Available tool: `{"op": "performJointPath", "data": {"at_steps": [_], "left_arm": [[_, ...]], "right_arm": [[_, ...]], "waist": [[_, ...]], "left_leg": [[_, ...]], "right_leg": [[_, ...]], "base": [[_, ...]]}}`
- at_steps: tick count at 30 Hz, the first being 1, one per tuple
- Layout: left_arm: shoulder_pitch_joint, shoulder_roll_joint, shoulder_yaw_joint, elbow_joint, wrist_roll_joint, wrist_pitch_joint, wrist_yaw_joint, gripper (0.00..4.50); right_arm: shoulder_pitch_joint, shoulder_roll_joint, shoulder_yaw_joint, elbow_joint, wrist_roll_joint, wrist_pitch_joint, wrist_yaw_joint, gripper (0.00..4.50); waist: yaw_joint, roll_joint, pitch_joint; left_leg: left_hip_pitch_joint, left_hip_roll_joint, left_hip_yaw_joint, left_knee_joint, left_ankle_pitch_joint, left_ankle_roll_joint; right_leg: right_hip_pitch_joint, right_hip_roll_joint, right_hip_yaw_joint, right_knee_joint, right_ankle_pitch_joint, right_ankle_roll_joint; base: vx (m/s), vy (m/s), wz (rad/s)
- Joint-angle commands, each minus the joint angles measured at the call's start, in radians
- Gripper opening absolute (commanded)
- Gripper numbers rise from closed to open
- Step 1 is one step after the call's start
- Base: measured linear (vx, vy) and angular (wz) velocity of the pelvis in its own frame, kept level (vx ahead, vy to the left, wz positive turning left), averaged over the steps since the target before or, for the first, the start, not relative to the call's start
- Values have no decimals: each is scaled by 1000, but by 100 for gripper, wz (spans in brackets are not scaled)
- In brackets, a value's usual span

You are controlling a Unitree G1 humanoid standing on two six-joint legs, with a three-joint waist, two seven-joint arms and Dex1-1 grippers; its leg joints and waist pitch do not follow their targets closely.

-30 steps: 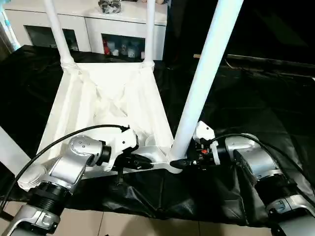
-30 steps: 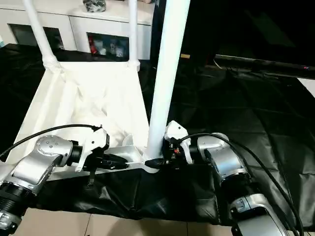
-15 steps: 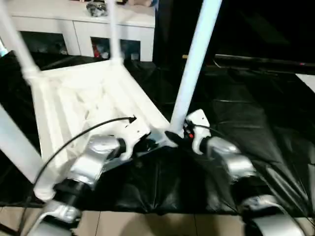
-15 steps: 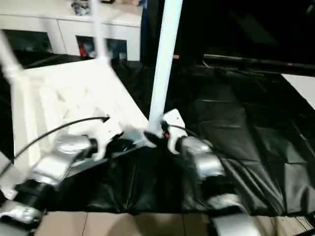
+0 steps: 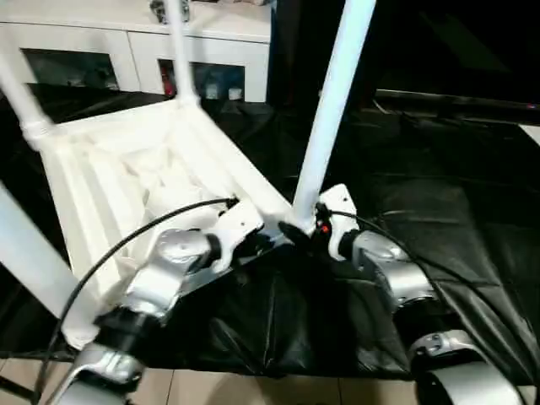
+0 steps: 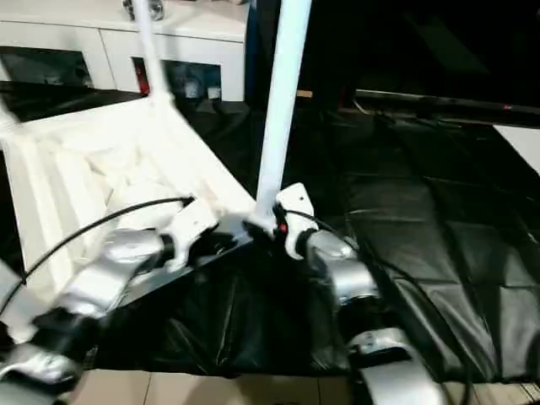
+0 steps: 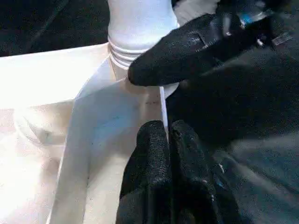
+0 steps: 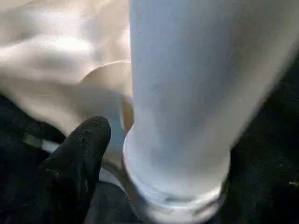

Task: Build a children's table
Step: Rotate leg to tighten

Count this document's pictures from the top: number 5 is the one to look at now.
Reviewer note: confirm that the red bottle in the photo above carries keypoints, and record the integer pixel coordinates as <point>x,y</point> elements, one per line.
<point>169,83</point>

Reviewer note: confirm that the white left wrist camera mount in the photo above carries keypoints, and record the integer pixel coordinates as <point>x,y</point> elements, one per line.
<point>240,219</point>

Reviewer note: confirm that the white plastic table top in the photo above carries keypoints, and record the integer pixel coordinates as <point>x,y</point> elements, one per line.
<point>105,169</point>

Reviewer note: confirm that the black plastic mat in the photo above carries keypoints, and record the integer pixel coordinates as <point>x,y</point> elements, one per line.
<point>316,316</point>

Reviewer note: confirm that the white cup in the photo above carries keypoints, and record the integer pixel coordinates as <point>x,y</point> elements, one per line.
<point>233,93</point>

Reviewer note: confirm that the white cabinet with glass doors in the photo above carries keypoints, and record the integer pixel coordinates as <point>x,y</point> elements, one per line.
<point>126,42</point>

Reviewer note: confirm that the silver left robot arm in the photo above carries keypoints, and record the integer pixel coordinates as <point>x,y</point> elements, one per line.
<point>177,253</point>

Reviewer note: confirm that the black bundle on cabinet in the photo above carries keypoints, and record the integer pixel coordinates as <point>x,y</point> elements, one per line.
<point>158,9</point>

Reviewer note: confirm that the black folding table frame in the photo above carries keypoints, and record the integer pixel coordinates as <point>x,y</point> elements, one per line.
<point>17,384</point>

